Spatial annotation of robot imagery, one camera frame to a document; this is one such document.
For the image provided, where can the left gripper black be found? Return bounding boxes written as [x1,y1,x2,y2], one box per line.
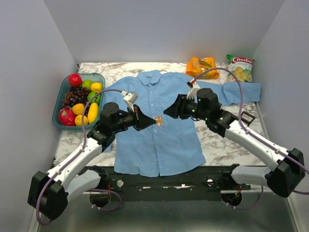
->
[112,104,156,132]

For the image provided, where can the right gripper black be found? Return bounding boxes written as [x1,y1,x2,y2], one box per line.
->
[162,94,209,121]

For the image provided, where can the red orange leaf brooch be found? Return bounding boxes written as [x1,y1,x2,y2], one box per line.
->
[154,116,163,127]

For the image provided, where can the light blue button shirt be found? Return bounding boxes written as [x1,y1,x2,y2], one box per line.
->
[103,70,248,177]

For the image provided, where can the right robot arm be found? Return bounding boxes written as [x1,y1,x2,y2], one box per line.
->
[164,88,305,198]

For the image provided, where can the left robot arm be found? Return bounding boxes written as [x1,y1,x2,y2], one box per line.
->
[28,102,156,221]

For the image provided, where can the black brooch box yellow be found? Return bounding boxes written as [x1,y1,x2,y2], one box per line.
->
[240,111,256,126]

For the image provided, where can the orange mango gummy bag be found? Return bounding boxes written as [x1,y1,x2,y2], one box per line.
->
[185,57,220,79]

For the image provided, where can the green toy lime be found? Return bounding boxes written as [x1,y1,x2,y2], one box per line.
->
[87,91,101,105]
[82,79,93,89]

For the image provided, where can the yellow toy mango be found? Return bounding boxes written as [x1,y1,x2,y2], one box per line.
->
[87,103,99,124]

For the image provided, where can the orange toy fruit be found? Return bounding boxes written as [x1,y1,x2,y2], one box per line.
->
[74,115,88,127]
[90,82,103,92]

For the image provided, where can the teal plastic fruit basin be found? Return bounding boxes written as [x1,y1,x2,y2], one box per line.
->
[52,73,105,131]

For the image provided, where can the yellow toy lemon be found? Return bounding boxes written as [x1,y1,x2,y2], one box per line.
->
[72,103,84,116]

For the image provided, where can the dark toy grape bunch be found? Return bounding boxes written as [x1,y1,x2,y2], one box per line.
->
[62,87,90,108]

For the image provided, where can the pink toy dragon fruit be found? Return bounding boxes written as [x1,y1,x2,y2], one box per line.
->
[58,108,76,126]

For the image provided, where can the red toy apple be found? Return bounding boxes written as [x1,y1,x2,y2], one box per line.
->
[68,73,83,87]

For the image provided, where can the green cassava chips bag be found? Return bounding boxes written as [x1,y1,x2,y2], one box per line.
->
[226,55,254,83]

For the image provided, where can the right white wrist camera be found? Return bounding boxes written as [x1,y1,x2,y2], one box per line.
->
[186,79,200,99]

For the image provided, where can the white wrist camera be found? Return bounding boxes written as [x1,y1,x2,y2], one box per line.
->
[121,90,139,112]
[186,79,200,99]

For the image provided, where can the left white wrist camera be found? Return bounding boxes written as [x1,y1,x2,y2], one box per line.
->
[121,90,139,112]

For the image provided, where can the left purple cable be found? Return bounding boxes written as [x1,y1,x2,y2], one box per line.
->
[35,88,127,227]

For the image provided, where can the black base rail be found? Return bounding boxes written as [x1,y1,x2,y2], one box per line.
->
[94,165,251,202]

